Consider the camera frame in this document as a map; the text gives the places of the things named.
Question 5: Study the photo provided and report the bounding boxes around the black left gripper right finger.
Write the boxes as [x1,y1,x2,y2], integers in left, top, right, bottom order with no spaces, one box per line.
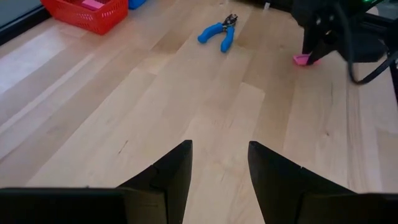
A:
[248,141,398,224]

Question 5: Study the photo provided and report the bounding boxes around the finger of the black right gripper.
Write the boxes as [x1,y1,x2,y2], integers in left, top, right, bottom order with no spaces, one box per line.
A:
[301,26,317,62]
[307,35,339,66]

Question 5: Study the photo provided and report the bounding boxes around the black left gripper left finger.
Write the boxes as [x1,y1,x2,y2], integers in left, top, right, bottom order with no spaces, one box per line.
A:
[0,139,193,224]

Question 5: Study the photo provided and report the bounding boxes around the pink eraser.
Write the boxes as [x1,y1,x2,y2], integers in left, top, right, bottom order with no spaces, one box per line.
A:
[81,0,105,11]
[292,53,321,67]

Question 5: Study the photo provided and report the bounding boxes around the blue plastic bin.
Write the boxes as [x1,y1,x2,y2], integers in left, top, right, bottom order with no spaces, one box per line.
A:
[127,0,147,10]

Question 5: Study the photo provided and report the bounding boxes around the red plastic bin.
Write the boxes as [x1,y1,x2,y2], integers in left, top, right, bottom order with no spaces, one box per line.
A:
[40,0,129,35]

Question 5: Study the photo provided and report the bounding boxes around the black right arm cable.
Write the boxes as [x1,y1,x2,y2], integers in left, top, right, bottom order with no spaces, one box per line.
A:
[332,2,398,85]

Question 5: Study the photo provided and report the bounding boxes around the blue handled pliers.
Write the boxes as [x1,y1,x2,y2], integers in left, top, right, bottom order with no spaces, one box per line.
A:
[197,13,239,54]

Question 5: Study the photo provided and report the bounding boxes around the black aluminium frame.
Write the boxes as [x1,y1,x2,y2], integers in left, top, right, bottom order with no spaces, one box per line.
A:
[0,6,51,47]

